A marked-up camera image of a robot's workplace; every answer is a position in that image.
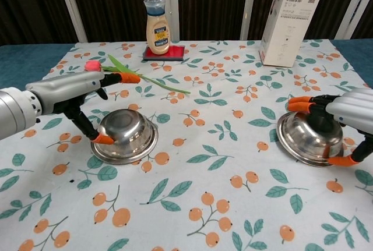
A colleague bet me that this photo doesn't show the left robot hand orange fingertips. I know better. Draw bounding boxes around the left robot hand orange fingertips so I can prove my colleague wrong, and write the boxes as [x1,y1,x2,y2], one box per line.
[24,70,141,146]

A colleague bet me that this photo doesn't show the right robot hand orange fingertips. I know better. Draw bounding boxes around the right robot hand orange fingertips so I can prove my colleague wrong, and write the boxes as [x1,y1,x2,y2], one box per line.
[287,87,373,167]

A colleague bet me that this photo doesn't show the stainless steel bowl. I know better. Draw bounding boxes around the stainless steel bowl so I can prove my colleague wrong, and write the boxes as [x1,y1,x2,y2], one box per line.
[90,109,160,165]
[276,110,357,168]

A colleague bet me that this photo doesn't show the pink artificial tulip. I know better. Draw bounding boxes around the pink artificial tulip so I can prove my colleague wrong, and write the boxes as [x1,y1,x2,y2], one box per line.
[84,54,192,95]

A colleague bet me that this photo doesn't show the teal table cover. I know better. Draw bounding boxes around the teal table cover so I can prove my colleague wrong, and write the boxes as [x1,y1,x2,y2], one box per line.
[0,38,373,94]

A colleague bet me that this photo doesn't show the tall white carton box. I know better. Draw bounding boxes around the tall white carton box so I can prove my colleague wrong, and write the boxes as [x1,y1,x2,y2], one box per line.
[259,0,323,68]

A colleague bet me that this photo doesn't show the dark pleated curtain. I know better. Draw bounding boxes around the dark pleated curtain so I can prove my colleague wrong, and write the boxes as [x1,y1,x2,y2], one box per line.
[0,0,373,45]

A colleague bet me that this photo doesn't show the mayonnaise squeeze bottle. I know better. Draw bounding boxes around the mayonnaise squeeze bottle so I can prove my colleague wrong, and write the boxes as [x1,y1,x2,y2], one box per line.
[143,0,171,56]

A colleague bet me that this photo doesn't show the red pad with black rim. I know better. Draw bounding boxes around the red pad with black rim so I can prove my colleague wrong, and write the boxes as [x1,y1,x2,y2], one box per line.
[142,44,186,62]

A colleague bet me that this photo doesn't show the fruit and leaf print tablecloth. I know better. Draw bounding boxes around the fruit and leaf print tablecloth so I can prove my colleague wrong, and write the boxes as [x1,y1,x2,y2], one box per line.
[0,38,373,251]

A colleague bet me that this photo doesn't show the white frame bar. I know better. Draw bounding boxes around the white frame bar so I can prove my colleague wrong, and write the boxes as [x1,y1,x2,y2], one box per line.
[54,0,89,43]
[160,0,180,42]
[334,0,373,40]
[240,0,261,41]

